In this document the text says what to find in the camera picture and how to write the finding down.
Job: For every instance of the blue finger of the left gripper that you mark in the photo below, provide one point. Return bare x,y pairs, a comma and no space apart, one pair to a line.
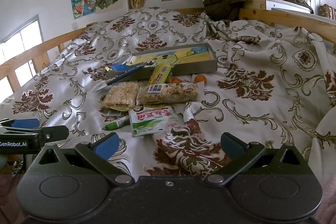
20,123

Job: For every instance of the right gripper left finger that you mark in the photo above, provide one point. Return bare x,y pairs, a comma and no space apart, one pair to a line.
96,155

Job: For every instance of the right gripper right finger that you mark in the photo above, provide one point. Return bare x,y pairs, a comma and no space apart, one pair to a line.
242,156

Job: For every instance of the green sausage stick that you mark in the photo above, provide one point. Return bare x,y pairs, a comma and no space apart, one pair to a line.
118,123

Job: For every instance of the green white snack packet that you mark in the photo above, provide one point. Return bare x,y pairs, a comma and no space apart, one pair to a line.
146,120

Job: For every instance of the square rice cracker pack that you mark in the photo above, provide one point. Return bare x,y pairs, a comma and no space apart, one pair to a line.
121,96

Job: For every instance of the long nut bar pack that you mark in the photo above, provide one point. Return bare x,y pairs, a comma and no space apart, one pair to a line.
170,93

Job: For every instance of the navy blue snack bar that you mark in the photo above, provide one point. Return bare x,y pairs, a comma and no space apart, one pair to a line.
119,77

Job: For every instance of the yellow snack bar packet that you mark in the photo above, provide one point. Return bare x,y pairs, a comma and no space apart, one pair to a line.
160,74

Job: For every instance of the orange candy bag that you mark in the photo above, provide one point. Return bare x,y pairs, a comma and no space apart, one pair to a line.
173,80

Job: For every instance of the floral patterned bedspread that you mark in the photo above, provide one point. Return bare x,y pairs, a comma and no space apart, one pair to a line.
273,85

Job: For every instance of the small orange tangerine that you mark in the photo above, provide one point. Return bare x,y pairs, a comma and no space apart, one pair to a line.
200,78

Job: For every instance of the grey tray box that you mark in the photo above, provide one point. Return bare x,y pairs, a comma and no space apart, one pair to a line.
181,62

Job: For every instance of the window with frame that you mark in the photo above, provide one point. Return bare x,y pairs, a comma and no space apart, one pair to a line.
25,37

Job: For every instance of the wooden bed rail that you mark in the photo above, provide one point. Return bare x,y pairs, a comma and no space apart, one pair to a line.
320,25

